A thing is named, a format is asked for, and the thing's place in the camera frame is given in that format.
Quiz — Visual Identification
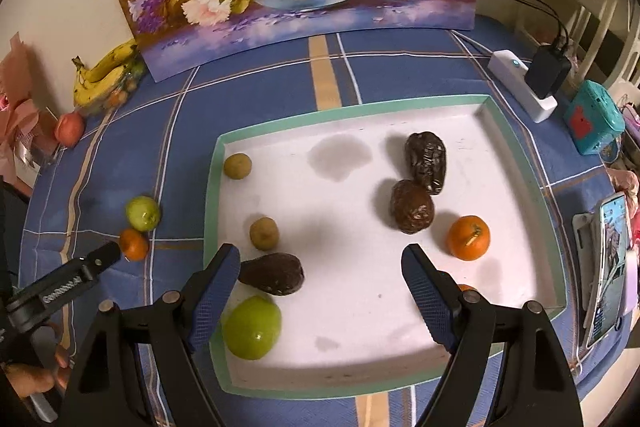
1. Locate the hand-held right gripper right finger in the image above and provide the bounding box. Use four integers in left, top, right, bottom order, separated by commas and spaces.
401, 243, 583, 427

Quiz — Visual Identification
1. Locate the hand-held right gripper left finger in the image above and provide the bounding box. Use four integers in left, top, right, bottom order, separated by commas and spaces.
57, 243, 242, 427

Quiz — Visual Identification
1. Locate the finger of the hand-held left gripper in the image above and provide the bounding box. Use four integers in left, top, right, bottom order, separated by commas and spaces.
92, 241, 122, 275

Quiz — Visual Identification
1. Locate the green apple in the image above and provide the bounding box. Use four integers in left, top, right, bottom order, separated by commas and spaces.
125, 195, 162, 231

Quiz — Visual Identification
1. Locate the dark brown wrinkled fruit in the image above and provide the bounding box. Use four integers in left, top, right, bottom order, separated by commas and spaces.
389, 179, 435, 235
238, 252, 305, 297
404, 132, 447, 196

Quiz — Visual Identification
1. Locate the small brown longan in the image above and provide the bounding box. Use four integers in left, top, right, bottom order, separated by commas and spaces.
249, 217, 280, 252
223, 153, 252, 180

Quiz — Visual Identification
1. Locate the white tray with green rim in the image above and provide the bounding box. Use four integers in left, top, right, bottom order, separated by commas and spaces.
202, 94, 568, 400

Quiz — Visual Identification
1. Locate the person's left hand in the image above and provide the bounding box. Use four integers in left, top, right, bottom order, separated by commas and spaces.
0, 351, 71, 397

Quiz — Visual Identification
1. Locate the red peach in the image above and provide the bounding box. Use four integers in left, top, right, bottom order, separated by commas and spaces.
55, 112, 86, 146

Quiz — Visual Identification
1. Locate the pink wrapped bouquet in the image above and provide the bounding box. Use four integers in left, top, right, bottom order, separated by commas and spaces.
0, 32, 57, 188

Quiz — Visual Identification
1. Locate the clear bag of small fruit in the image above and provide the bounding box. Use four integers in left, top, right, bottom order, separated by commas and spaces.
97, 57, 148, 112

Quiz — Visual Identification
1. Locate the yellow banana bunch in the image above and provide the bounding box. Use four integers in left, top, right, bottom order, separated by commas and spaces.
72, 39, 141, 108

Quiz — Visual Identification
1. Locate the smartphone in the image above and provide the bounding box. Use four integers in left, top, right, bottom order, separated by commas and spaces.
584, 193, 632, 349

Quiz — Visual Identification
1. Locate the pink cloth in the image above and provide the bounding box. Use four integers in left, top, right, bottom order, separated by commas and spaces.
606, 167, 640, 208

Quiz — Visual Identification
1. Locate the blue checked tablecloth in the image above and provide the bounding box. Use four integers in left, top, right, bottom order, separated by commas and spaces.
20, 14, 640, 427

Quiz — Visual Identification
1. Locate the white power strip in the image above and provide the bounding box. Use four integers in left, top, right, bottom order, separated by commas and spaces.
487, 49, 559, 124

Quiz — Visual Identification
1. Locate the teal box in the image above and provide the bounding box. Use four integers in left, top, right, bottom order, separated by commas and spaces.
564, 80, 626, 156

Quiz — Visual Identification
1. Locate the black charger plug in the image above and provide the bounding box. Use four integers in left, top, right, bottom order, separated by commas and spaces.
524, 38, 572, 100

